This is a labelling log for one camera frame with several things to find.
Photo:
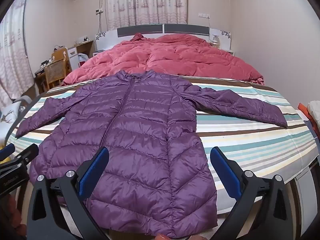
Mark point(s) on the dark red garment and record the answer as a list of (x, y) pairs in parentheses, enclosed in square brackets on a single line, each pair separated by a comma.
[(138, 37)]

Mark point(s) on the white cloth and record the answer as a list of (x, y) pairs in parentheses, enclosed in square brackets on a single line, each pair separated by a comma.
[(315, 112)]

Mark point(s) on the orange cloth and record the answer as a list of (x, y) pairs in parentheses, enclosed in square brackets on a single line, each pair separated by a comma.
[(305, 116)]

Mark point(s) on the striped bed sheet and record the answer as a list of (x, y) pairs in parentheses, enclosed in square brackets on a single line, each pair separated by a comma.
[(250, 140)]

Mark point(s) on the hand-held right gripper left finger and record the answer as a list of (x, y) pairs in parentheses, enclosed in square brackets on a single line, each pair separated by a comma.
[(93, 170)]

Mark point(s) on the wooden desk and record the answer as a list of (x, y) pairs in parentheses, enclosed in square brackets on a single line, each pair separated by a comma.
[(39, 80)]

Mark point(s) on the purple down jacket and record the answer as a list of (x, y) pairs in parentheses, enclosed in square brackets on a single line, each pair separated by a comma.
[(140, 135)]

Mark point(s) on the white wall switch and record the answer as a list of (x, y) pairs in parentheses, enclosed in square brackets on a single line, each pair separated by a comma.
[(203, 15)]

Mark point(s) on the white drawer cabinet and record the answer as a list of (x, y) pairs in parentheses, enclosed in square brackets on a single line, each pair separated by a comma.
[(72, 55)]

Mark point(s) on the white and grey headboard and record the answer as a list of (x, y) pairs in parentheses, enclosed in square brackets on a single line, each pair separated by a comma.
[(140, 30)]

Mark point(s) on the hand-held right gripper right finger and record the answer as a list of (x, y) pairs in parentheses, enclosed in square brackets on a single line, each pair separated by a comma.
[(225, 170)]

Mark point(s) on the deer print pillow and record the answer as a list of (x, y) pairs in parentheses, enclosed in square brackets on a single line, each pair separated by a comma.
[(10, 115)]

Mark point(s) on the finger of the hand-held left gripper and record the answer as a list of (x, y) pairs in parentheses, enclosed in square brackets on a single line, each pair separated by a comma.
[(6, 150), (27, 153)]

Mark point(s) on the cardboard box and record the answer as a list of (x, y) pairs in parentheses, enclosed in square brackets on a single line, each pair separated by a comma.
[(86, 48)]

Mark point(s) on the wall socket with plug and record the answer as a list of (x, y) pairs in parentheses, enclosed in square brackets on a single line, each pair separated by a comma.
[(99, 11)]

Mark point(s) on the white plastic bag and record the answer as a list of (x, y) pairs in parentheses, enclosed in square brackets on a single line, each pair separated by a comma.
[(82, 59)]

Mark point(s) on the white nightstand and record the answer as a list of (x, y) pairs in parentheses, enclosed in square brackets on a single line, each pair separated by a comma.
[(230, 52)]

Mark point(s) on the pink quilt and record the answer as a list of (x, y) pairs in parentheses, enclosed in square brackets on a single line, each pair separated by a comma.
[(187, 55)]

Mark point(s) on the wooden chair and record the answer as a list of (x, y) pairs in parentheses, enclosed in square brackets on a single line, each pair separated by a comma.
[(56, 72)]

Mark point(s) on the patterned window curtain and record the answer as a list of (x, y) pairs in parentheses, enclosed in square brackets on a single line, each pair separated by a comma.
[(145, 2)]

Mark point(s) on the patterned side curtain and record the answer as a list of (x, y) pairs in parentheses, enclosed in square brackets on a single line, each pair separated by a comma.
[(15, 55)]

